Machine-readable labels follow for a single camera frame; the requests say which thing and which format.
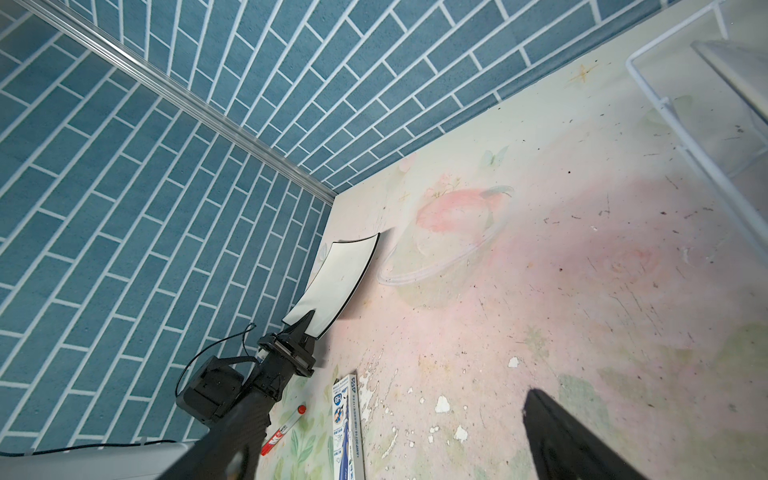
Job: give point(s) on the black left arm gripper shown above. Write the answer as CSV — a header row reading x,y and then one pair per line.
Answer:
x,y
231,449

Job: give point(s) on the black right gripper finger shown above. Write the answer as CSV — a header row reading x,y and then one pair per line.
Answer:
x,y
563,448

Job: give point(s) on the white square plate black rim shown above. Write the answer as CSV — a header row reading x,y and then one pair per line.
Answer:
x,y
334,284

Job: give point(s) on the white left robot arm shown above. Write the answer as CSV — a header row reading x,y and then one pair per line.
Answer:
x,y
109,461

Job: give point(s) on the red white marker pen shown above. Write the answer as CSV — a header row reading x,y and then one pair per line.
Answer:
x,y
282,431

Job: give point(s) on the blue white toothpaste box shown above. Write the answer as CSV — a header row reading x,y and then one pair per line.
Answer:
x,y
347,443

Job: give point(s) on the white wire dish rack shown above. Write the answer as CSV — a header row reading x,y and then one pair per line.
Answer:
x,y
722,140

